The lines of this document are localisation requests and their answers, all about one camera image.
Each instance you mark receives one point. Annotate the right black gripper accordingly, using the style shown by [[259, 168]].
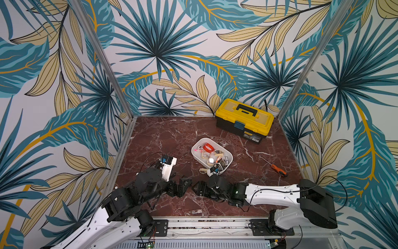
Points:
[[210, 187]]

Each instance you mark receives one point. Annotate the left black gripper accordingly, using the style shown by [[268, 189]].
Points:
[[174, 192]]

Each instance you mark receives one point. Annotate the purple white watch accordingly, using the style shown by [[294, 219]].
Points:
[[226, 161]]

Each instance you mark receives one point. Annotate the beige square-face watch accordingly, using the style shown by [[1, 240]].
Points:
[[218, 153]]

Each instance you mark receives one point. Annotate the red translucent watch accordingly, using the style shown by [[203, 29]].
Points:
[[208, 148]]

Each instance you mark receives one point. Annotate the pink white watch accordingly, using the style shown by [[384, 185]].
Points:
[[199, 149]]

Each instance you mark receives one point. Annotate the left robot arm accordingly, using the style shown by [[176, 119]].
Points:
[[120, 216]]

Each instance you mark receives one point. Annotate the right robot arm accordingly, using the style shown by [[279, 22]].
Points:
[[301, 204]]

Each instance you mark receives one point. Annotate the white plastic storage tray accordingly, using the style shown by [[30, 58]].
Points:
[[203, 157]]

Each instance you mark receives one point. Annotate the yellow black plastic toolbox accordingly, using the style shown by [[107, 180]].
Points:
[[243, 120]]

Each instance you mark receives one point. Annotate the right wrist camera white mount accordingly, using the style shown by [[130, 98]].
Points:
[[215, 170]]

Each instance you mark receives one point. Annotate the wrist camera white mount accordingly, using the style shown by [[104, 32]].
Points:
[[167, 163], [215, 170]]

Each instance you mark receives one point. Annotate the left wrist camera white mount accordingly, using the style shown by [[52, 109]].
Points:
[[167, 163]]

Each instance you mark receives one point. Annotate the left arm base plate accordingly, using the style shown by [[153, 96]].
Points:
[[157, 228]]

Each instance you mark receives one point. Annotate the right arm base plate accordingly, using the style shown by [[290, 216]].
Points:
[[261, 227]]

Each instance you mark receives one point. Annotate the orange handled screwdriver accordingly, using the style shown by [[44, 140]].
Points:
[[276, 168]]

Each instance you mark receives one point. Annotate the aluminium front rail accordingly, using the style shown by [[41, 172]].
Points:
[[232, 233]]

